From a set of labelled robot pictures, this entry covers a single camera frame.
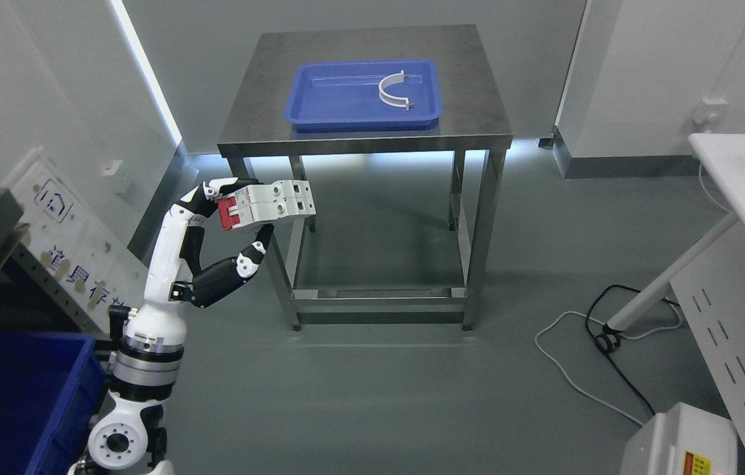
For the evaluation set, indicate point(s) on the grey red circuit breaker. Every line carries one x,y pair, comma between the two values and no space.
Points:
259,204

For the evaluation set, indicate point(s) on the white wall socket with plug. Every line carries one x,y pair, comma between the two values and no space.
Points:
708,113

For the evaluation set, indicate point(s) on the white table leg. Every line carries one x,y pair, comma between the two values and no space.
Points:
609,339

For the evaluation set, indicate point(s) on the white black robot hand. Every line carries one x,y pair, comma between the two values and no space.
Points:
175,276

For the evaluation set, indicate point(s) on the white wall socket left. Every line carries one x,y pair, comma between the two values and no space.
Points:
115,178

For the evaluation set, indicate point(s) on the blue bin left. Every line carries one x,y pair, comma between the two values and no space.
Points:
50,386

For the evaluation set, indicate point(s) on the stainless steel table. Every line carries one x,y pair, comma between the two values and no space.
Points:
406,215

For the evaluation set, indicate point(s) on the white box with red display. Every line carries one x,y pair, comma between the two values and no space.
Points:
683,440

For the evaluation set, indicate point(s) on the white printed sign board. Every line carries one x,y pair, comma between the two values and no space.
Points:
76,260

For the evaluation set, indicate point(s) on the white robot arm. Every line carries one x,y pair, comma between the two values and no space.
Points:
141,380

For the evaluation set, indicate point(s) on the blue plastic tray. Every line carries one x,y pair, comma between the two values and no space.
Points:
394,94

